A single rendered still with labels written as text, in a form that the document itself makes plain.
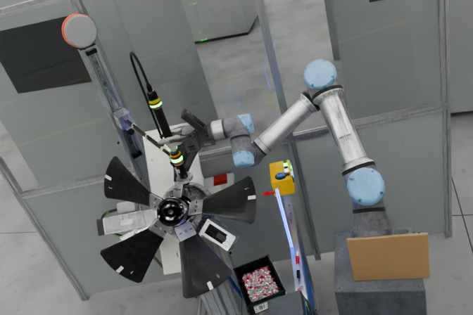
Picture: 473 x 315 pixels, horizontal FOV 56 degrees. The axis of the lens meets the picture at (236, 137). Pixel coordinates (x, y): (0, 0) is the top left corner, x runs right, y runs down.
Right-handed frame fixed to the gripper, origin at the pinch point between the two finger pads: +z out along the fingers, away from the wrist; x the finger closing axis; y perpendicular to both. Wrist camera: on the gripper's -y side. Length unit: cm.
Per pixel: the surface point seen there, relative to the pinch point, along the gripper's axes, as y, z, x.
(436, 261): 154, -117, 52
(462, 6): 54, -195, 205
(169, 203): 29.6, 6.6, -2.5
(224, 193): 34.7, -15.3, 4.1
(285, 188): 52, -40, 21
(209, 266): 56, -4, -16
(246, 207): 36.9, -24.6, -5.8
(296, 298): 29, -41, -60
